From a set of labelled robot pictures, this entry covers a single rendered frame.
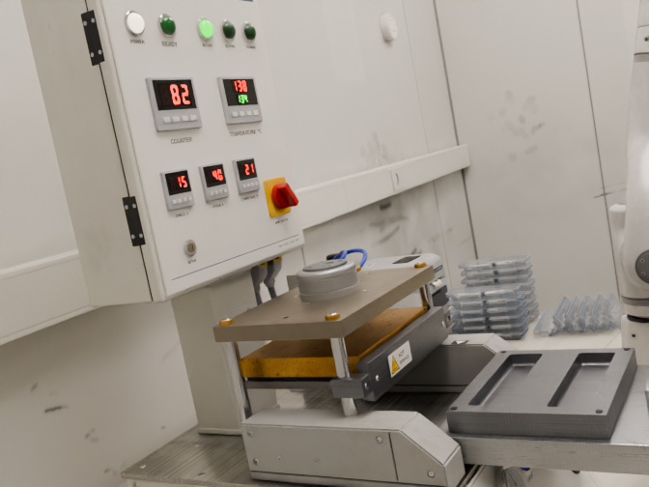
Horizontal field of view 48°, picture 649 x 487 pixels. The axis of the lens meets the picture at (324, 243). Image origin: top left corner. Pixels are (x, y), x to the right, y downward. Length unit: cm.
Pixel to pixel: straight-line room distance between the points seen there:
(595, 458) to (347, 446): 25
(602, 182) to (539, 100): 44
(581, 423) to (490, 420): 9
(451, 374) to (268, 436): 30
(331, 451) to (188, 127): 44
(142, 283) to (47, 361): 37
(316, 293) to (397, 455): 24
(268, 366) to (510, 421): 30
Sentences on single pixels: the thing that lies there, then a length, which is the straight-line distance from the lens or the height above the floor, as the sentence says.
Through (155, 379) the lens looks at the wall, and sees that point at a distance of 141.
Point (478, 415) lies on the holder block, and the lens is 79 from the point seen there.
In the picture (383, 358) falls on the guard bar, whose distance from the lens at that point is 84.
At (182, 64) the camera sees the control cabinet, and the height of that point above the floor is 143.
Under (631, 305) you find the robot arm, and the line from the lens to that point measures 110.
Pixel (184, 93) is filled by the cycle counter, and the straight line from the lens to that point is 96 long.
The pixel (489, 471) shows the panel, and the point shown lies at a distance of 85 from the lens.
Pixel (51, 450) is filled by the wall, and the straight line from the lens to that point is 125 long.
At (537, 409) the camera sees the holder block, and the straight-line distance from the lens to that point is 78.
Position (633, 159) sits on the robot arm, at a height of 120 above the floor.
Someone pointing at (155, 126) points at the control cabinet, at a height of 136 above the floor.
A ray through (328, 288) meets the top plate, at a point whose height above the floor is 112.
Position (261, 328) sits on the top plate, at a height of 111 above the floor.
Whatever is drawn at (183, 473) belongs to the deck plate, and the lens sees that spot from 97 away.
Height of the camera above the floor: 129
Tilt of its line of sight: 7 degrees down
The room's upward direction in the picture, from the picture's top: 11 degrees counter-clockwise
